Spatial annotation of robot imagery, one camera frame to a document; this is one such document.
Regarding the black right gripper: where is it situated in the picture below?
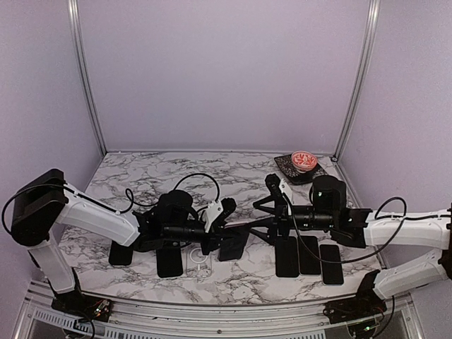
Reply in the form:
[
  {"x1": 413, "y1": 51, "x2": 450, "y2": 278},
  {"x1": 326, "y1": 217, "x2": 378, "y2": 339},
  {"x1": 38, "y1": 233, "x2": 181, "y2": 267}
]
[{"x1": 244, "y1": 194, "x2": 336, "y2": 246}]

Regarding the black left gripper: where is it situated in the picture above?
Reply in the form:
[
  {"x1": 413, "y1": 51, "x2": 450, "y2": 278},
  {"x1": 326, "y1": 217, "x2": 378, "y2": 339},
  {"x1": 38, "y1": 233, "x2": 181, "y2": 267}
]
[{"x1": 164, "y1": 218, "x2": 242, "y2": 255}]

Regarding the purple phone black screen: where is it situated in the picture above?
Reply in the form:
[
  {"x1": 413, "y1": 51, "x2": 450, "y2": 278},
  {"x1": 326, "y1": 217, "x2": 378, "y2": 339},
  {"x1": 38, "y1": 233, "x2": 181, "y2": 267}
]
[{"x1": 218, "y1": 231, "x2": 249, "y2": 262}]

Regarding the clear magsafe phone case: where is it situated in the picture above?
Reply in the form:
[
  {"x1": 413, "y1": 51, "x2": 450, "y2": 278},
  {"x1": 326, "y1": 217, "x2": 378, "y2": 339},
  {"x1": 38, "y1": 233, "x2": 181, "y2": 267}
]
[{"x1": 185, "y1": 246, "x2": 213, "y2": 278}]

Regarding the pink phone case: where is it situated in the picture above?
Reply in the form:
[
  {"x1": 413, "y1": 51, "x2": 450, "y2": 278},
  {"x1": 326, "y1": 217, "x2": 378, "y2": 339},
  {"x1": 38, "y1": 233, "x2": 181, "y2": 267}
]
[{"x1": 224, "y1": 220, "x2": 251, "y2": 230}]

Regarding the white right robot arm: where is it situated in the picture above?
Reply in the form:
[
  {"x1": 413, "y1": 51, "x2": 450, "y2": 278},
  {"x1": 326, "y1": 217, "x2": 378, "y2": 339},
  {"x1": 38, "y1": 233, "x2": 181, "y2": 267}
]
[{"x1": 254, "y1": 174, "x2": 451, "y2": 316}]

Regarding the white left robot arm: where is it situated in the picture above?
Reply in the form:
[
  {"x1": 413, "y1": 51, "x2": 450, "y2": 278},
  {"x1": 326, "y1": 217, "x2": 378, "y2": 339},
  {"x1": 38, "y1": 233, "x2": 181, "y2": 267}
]
[{"x1": 1, "y1": 169, "x2": 237, "y2": 314}]

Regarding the black phone case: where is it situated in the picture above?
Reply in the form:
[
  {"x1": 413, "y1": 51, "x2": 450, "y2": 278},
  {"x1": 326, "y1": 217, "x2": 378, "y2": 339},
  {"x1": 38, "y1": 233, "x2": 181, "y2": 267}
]
[
  {"x1": 108, "y1": 242, "x2": 133, "y2": 266},
  {"x1": 156, "y1": 248, "x2": 183, "y2": 278}
]

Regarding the black patterned rectangular plate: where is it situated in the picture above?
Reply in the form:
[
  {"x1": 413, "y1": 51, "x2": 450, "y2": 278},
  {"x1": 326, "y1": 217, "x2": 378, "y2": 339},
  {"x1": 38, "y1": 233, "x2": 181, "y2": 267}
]
[{"x1": 274, "y1": 155, "x2": 327, "y2": 186}]

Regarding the red white patterned bowl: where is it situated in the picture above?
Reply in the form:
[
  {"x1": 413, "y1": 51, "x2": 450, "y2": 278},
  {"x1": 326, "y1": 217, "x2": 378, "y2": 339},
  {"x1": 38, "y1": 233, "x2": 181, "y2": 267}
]
[{"x1": 291, "y1": 151, "x2": 318, "y2": 173}]

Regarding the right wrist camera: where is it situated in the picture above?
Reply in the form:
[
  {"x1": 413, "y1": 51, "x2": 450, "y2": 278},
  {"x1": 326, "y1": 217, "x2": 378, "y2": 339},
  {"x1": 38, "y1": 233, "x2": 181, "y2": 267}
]
[{"x1": 265, "y1": 174, "x2": 294, "y2": 204}]

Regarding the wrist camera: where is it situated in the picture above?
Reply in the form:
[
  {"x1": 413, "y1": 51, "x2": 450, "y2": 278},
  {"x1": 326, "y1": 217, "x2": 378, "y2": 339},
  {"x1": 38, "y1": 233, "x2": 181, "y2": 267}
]
[
  {"x1": 201, "y1": 198, "x2": 237, "y2": 233},
  {"x1": 265, "y1": 174, "x2": 294, "y2": 204}
]

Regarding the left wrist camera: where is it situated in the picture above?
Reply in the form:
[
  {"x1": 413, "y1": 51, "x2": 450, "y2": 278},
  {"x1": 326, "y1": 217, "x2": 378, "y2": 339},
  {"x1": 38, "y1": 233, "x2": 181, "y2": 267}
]
[{"x1": 201, "y1": 198, "x2": 237, "y2": 233}]

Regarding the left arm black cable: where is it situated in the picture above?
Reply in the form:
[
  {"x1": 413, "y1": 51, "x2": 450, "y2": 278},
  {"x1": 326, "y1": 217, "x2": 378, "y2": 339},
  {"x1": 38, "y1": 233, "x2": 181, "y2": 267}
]
[{"x1": 125, "y1": 172, "x2": 222, "y2": 213}]

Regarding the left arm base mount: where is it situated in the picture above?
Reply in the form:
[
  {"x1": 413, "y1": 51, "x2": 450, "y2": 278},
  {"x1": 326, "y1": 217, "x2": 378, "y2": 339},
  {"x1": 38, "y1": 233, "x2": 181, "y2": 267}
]
[{"x1": 51, "y1": 282, "x2": 112, "y2": 323}]

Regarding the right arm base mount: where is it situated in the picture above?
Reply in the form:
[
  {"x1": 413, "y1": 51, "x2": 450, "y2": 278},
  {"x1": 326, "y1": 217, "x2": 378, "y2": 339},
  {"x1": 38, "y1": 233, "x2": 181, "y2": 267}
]
[{"x1": 323, "y1": 270, "x2": 387, "y2": 324}]

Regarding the aluminium front rail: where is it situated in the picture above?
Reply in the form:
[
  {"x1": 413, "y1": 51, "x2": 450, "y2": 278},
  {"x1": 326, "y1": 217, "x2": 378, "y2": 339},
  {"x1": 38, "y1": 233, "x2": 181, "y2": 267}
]
[{"x1": 12, "y1": 281, "x2": 424, "y2": 338}]

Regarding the left aluminium corner post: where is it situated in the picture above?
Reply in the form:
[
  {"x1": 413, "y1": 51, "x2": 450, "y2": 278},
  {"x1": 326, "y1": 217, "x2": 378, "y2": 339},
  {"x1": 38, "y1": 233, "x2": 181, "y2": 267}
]
[{"x1": 67, "y1": 0, "x2": 107, "y2": 157}]

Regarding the aluminium corner post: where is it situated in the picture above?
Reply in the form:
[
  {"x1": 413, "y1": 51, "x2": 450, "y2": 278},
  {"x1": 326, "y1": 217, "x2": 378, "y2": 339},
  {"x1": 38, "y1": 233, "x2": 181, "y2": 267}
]
[
  {"x1": 333, "y1": 0, "x2": 381, "y2": 162},
  {"x1": 67, "y1": 0, "x2": 107, "y2": 157}
]

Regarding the right aluminium corner post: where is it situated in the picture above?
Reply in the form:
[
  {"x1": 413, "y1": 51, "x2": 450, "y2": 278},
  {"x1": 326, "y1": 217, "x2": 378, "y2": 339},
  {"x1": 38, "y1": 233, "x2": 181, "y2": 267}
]
[{"x1": 333, "y1": 0, "x2": 381, "y2": 162}]

